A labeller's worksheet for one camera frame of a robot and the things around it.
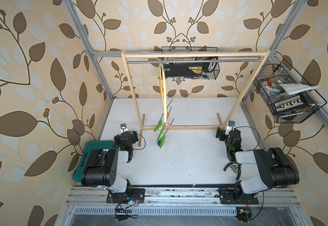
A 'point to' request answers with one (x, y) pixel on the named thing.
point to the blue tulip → (161, 143)
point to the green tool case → (90, 145)
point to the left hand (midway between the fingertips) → (125, 131)
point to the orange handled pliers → (236, 168)
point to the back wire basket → (214, 69)
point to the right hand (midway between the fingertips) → (226, 128)
